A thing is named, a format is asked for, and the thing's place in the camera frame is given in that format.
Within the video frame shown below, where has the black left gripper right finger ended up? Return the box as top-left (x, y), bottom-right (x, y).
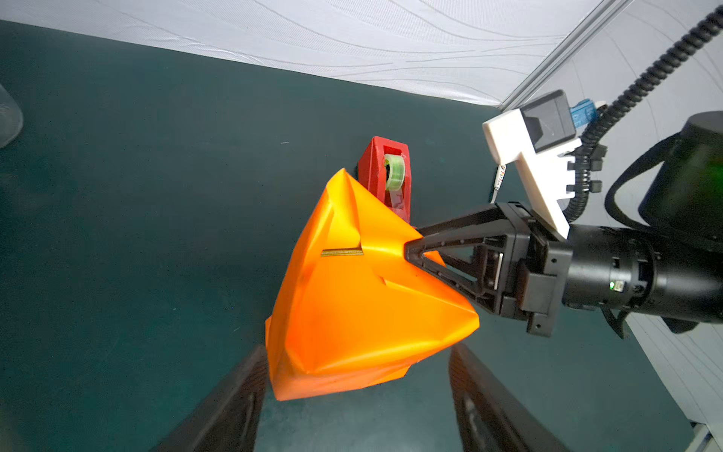
top-left (448, 344), bottom-right (568, 452)

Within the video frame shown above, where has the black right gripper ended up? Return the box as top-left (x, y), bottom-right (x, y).
top-left (404, 202), bottom-right (572, 337)

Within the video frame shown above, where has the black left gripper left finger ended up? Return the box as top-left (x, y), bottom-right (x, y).
top-left (153, 346), bottom-right (268, 451)

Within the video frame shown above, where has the orange wrapping paper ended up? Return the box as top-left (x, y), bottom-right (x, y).
top-left (265, 171), bottom-right (479, 401)

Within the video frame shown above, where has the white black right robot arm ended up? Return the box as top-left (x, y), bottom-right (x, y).
top-left (403, 9), bottom-right (722, 336)

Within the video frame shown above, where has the green tape roll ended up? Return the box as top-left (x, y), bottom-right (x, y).
top-left (384, 154), bottom-right (406, 192)

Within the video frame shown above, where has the red tape dispenser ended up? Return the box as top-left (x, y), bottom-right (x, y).
top-left (356, 137), bottom-right (412, 223)

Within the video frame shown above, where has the fork with white handle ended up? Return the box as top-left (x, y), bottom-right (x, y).
top-left (490, 165), bottom-right (506, 203)

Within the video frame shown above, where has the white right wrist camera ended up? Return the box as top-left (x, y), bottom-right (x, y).
top-left (483, 90), bottom-right (606, 237)

